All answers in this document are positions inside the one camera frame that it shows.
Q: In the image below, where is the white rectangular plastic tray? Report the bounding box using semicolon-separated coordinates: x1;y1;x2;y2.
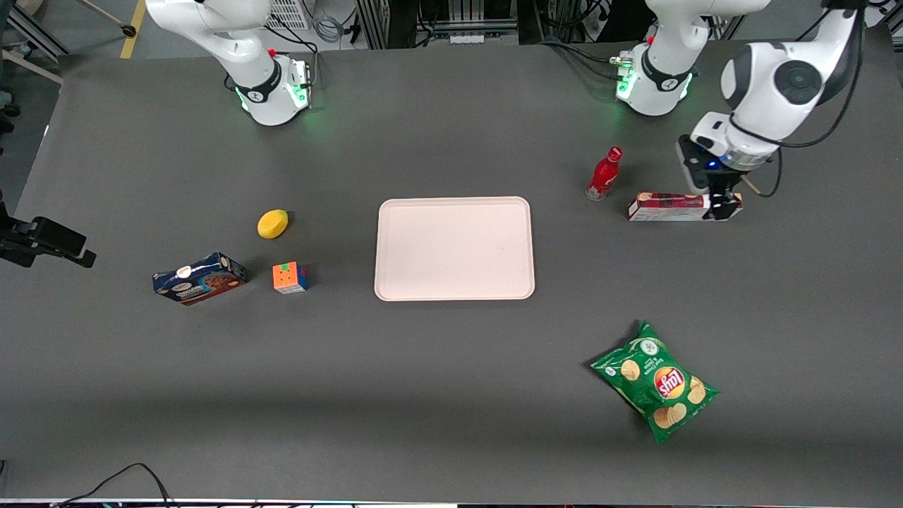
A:
374;196;536;302

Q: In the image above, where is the dark grey table mat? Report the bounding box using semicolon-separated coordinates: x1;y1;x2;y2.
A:
0;39;903;505

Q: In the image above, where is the yellow lemon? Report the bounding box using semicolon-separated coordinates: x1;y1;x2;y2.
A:
257;209;289;240

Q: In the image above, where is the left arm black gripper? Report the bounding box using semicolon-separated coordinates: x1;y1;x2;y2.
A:
703;155;750;222

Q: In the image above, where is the white perforated box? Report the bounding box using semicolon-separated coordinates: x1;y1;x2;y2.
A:
267;0;311;30

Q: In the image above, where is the grey coiled cable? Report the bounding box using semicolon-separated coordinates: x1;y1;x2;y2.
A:
312;13;346;44

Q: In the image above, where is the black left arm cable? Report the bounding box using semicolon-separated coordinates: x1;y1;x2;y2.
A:
729;7;867;198

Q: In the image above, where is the dark blue cookie box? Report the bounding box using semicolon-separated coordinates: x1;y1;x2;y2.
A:
152;252;248;306

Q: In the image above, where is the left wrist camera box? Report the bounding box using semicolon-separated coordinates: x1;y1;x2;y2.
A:
676;134;708;195

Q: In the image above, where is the colourful puzzle cube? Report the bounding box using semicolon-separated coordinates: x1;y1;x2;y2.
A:
272;262;309;295

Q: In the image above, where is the black clamp-mounted device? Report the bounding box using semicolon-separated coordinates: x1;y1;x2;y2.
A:
0;215;97;269

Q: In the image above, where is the red tartan cookie box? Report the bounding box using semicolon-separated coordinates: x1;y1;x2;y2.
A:
626;192;744;222

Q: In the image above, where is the black right base cable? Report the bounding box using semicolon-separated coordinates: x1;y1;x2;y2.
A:
265;21;320;71

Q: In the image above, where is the aluminium frame rack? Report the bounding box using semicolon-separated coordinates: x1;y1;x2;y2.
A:
353;0;519;50

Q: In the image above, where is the black base cable bundle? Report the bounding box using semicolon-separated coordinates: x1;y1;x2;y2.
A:
540;35;639;82

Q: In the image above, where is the green Lay's chips bag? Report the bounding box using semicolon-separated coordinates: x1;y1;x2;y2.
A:
590;320;721;445

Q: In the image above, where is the red soda bottle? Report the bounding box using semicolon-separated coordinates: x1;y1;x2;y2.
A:
586;146;624;202

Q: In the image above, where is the black looped cable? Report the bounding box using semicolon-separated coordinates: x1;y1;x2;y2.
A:
53;463;177;508

